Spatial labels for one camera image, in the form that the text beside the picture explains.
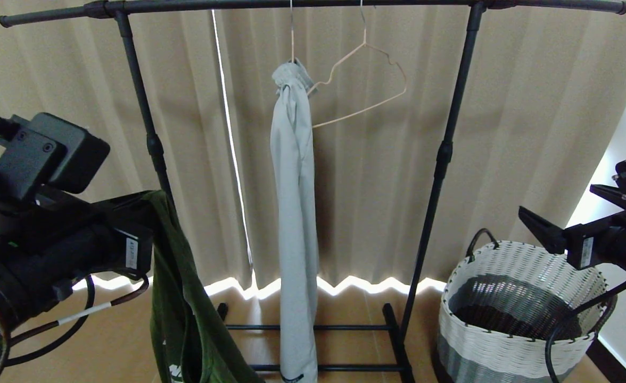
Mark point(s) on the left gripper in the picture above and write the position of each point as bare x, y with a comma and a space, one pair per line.
79, 239

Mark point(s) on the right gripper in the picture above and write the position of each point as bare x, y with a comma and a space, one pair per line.
611, 239

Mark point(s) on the green garment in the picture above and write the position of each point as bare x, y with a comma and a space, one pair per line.
185, 319

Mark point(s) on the pale grey shorts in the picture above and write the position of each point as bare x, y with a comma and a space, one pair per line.
294, 213

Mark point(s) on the pink clothes hanger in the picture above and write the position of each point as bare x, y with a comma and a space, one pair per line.
364, 37
292, 32

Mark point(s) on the black clothes rack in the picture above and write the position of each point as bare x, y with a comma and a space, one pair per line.
156, 149

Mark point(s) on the white laundry basket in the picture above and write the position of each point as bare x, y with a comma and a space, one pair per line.
504, 330

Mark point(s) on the beige curtain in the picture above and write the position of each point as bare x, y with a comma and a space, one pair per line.
504, 133

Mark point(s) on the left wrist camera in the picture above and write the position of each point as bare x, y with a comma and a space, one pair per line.
52, 154

